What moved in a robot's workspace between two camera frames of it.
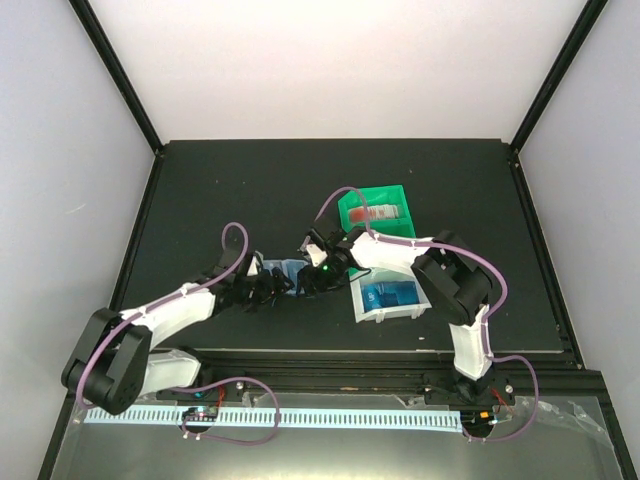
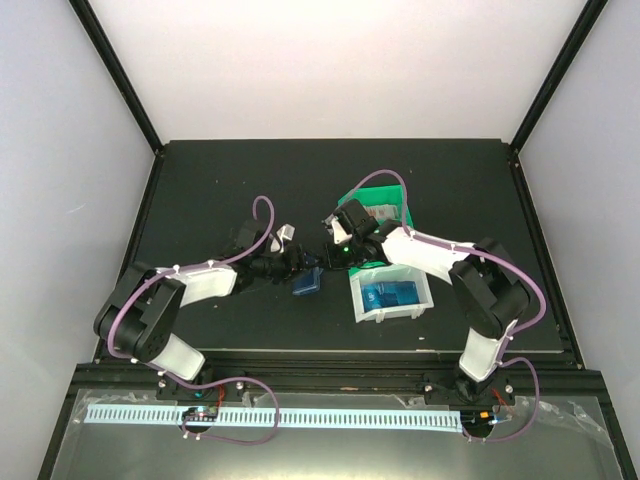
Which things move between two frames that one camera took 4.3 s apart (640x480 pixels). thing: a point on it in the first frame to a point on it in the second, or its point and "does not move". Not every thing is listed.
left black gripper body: [263, 293] to [284, 268]
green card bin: [390, 195] does not move
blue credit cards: [380, 295] does not move
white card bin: [387, 290] does not move
